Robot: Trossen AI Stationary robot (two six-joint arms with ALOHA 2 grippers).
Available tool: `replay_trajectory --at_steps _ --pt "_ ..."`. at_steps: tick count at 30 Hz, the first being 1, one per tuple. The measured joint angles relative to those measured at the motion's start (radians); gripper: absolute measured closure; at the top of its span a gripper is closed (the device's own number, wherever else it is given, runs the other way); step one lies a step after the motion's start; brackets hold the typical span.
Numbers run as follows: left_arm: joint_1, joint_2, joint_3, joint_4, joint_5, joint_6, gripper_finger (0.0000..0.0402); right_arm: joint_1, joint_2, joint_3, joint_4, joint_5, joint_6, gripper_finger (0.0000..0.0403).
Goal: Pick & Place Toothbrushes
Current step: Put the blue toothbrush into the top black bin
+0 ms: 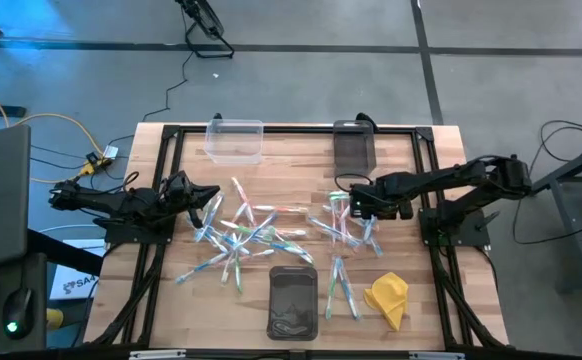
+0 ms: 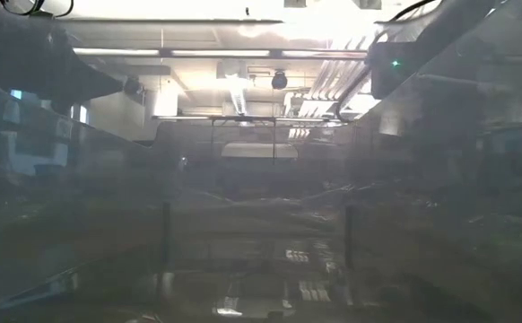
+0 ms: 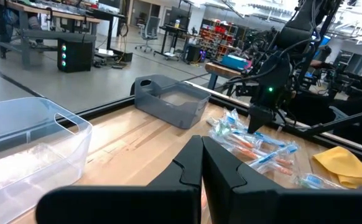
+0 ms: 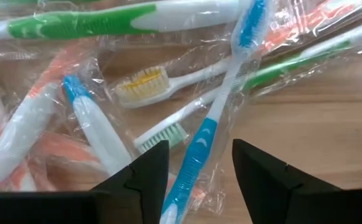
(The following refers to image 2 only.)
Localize white rectangular panel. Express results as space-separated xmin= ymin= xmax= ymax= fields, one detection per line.
xmin=220 ymin=142 xmax=299 ymax=160

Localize black round ceiling lamp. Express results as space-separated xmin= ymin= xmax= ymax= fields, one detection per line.
xmin=124 ymin=76 xmax=144 ymax=95

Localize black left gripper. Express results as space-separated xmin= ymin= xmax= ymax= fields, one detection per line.
xmin=40 ymin=20 xmax=126 ymax=113

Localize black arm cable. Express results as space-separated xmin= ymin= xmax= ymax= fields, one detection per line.
xmin=0 ymin=0 xmax=74 ymax=19
xmin=335 ymin=0 xmax=444 ymax=123

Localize clear plastic bin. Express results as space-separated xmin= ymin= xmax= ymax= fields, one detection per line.
xmin=0 ymin=0 xmax=522 ymax=323

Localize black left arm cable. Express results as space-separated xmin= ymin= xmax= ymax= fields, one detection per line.
xmin=0 ymin=0 xmax=74 ymax=19

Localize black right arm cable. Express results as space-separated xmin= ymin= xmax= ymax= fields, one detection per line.
xmin=335 ymin=0 xmax=444 ymax=123

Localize ceiling light strip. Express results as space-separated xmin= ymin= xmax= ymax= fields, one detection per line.
xmin=170 ymin=48 xmax=271 ymax=58
xmin=282 ymin=49 xmax=368 ymax=59
xmin=72 ymin=48 xmax=160 ymax=57

